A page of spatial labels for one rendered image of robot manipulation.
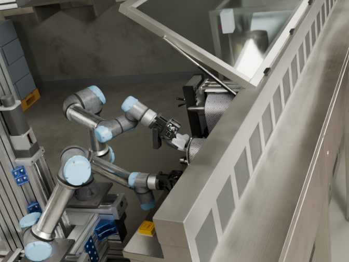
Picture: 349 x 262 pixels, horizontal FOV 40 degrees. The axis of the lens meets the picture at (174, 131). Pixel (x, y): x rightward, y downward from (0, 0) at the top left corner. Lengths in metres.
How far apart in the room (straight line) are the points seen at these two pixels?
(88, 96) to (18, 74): 4.18
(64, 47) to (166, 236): 5.74
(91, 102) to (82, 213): 0.71
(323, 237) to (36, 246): 1.28
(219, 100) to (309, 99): 0.42
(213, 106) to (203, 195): 1.06
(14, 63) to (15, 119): 4.21
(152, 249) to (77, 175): 0.47
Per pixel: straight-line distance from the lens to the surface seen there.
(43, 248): 2.28
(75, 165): 2.09
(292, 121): 1.86
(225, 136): 1.38
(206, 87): 2.23
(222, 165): 1.29
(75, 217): 2.88
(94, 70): 6.68
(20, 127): 2.43
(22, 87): 6.68
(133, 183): 2.26
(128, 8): 1.72
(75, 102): 2.48
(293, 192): 1.49
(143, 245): 2.25
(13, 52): 6.60
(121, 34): 6.30
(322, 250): 2.37
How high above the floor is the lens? 2.33
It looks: 28 degrees down
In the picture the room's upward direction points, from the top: 12 degrees counter-clockwise
